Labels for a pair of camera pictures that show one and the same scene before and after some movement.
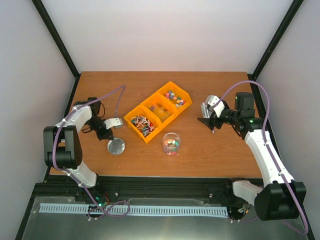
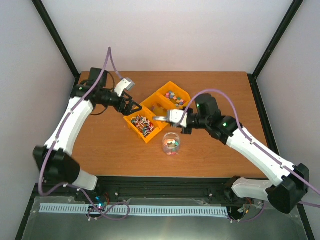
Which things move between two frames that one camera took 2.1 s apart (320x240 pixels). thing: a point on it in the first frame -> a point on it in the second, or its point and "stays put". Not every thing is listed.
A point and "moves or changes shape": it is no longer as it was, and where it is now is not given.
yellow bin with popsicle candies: (160, 109) stays put
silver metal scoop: (206, 112) moves or changes shape
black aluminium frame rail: (112, 188) stays put
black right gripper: (209, 122) -> (186, 131)
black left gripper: (105, 136) -> (127, 111)
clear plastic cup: (171, 142) stays put
